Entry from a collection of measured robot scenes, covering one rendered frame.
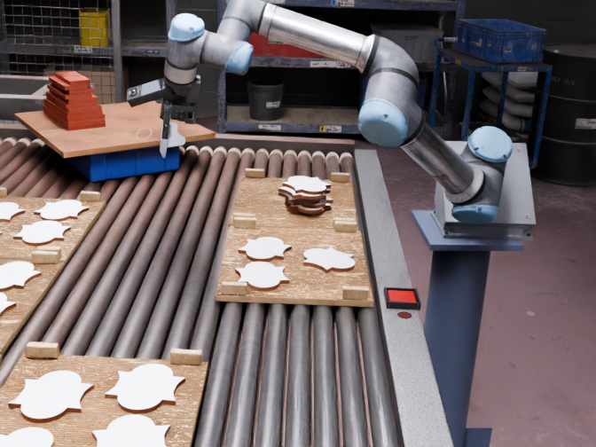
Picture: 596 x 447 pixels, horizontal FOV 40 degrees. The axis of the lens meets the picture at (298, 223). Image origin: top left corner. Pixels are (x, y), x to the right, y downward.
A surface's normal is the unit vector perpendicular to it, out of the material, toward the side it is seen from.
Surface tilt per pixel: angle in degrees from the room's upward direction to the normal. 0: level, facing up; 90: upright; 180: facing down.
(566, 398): 0
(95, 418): 0
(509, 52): 90
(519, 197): 45
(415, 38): 96
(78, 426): 0
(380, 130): 127
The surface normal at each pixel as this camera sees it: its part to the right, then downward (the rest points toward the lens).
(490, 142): 0.09, -0.50
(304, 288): 0.04, -0.93
